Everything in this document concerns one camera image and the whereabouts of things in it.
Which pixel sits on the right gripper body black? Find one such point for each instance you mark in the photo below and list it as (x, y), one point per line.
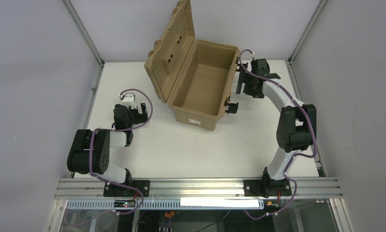
(246, 84)

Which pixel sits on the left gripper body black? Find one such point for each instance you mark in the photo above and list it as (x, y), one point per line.
(141, 113)

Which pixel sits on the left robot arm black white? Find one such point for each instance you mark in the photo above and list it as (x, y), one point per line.
(90, 150)

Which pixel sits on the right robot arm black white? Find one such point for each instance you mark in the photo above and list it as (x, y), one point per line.
(295, 131)

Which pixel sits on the black rear toolbox latch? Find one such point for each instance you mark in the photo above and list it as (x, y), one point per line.
(239, 67)

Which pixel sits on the black toolbox latch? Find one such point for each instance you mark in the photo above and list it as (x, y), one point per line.
(239, 67)
(231, 108)

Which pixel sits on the black front toolbox latch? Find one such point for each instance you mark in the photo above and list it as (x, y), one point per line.
(231, 108)

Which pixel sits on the tan plastic toolbox with lid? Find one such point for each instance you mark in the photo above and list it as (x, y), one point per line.
(194, 77)

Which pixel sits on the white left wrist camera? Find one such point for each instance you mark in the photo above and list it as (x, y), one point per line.
(128, 100)

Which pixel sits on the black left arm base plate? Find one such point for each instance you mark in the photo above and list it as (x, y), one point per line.
(116, 191)

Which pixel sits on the aluminium front rail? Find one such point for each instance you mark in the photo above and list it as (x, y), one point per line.
(176, 188)

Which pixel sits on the white slotted cable duct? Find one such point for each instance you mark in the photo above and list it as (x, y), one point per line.
(180, 204)

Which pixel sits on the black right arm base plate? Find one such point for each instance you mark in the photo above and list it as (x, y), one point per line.
(266, 188)

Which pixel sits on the aluminium frame post right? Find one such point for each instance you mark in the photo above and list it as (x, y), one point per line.
(317, 12)

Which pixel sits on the aluminium frame post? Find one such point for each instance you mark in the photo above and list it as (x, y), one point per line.
(82, 30)
(317, 12)

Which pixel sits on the aluminium frame post left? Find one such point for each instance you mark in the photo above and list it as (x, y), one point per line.
(82, 30)

